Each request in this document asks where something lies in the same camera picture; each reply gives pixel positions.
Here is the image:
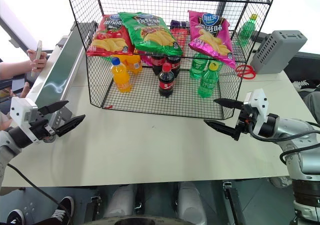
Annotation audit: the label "black sneaker white laces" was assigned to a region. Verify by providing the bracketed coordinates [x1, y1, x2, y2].
[292, 79, 320, 93]
[6, 209, 26, 225]
[51, 196, 76, 225]

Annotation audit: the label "red potato chips bag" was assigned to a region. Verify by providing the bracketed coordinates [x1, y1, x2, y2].
[86, 14, 136, 58]

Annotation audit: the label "white panel grey frame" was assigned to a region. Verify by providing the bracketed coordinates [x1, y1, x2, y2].
[0, 0, 42, 49]

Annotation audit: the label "white smartphone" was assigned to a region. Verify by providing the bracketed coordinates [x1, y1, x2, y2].
[31, 40, 43, 77]

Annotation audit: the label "dark blue folder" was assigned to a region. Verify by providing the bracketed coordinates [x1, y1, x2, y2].
[11, 72, 34, 94]

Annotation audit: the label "white rounded robot leg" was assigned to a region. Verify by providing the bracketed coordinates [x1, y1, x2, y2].
[103, 184, 136, 219]
[177, 182, 208, 225]

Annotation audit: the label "cola bottle red cap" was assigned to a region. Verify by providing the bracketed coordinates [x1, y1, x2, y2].
[158, 62, 175, 98]

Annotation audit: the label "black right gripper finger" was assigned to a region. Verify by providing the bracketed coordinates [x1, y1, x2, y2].
[213, 98, 244, 109]
[203, 119, 242, 141]

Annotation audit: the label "green conveyor belt machine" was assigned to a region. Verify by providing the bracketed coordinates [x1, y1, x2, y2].
[26, 21, 98, 133]

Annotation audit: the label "magenta potato chips bag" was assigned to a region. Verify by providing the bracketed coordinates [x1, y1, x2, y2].
[187, 9, 237, 70]

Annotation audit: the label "red snack box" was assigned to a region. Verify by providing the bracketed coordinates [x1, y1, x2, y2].
[169, 27, 191, 52]

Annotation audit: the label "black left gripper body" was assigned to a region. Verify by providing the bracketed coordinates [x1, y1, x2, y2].
[29, 117, 57, 143]

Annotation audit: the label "orange soda bottle blue cap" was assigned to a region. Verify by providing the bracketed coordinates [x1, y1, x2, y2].
[110, 57, 133, 94]

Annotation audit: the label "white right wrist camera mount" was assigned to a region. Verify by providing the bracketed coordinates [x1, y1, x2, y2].
[243, 88, 270, 137]

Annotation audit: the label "purple snack pack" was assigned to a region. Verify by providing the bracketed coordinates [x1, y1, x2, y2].
[170, 19, 190, 30]

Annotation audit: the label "green potato chips bag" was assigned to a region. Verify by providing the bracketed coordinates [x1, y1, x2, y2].
[117, 11, 184, 57]

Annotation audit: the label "grey trouser leg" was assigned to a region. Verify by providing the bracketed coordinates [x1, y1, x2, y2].
[303, 91, 320, 124]

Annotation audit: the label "grey vented plastic box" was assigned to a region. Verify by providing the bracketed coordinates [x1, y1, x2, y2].
[249, 29, 308, 75]

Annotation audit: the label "person's bare hand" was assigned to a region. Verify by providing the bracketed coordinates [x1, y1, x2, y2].
[26, 48, 48, 73]

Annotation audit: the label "green soda bottle yellow cap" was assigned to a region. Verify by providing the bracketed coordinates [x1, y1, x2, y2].
[237, 14, 258, 47]
[197, 60, 224, 99]

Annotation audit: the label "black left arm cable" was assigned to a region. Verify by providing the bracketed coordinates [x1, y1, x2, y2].
[6, 162, 76, 225]

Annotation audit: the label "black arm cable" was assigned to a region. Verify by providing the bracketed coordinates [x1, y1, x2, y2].
[248, 119, 320, 166]
[6, 162, 76, 225]

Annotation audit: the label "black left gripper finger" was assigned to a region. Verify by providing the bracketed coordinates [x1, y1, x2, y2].
[56, 114, 86, 137]
[37, 100, 70, 116]

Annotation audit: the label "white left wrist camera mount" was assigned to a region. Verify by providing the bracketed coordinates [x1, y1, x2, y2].
[9, 96, 39, 142]

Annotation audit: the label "black table leg bracket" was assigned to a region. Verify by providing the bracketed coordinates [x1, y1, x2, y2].
[82, 188, 102, 223]
[221, 181, 249, 225]

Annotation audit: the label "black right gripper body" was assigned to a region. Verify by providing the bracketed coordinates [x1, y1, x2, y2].
[236, 102, 258, 135]

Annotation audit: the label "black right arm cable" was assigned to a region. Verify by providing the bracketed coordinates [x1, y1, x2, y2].
[248, 119, 320, 166]

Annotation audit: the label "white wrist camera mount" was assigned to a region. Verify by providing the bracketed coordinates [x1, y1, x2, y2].
[9, 96, 39, 142]
[243, 88, 270, 137]

